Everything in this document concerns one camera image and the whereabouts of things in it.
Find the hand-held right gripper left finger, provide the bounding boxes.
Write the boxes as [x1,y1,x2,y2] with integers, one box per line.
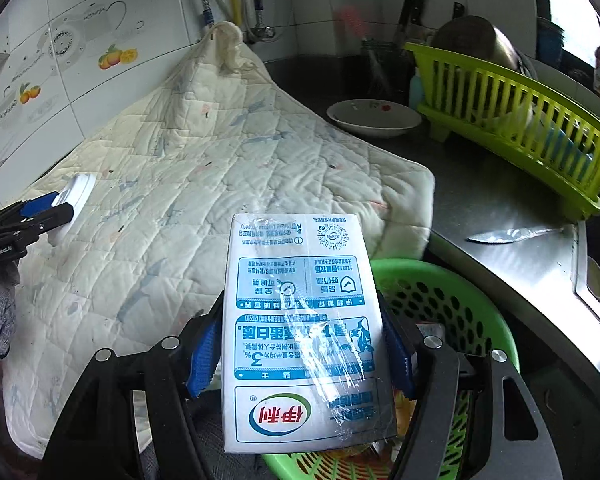
[40,294,228,480]

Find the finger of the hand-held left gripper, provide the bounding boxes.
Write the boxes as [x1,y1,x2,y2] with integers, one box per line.
[10,203,76,241]
[0,191,61,234]

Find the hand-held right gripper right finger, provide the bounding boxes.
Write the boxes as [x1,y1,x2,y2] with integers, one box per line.
[377,300,563,480]

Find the white plastic cup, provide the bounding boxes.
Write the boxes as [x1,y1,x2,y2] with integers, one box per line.
[50,172,98,247]

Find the green plastic basket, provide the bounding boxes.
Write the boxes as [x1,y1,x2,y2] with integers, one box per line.
[262,257,521,480]

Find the white and blue milk carton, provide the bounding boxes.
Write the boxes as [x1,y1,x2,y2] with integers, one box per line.
[222,212,398,456]

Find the white quilted blanket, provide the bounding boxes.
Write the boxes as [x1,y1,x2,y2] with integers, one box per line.
[0,21,435,461]

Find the white ceramic bowl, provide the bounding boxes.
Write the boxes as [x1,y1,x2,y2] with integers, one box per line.
[326,99,423,139]

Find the blue plastic dish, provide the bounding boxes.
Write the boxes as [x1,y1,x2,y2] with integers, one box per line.
[525,125,593,183]

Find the white dish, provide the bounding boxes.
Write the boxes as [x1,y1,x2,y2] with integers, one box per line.
[480,105,536,131]

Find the yellow-green dish rack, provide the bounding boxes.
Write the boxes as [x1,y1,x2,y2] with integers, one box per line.
[404,41,600,222]

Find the dark utensil holder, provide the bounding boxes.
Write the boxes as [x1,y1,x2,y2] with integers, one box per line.
[362,37,415,97]

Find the metal pipe with valve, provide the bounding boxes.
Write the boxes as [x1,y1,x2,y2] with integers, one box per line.
[247,0,281,43]

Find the steel pot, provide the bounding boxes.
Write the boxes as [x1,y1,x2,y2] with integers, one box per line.
[432,15,520,69]

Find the stack of blue bowls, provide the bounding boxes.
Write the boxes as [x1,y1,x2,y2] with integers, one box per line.
[536,16,567,64]

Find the black-handled cleaver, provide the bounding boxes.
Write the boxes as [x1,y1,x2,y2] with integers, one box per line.
[396,0,427,45]

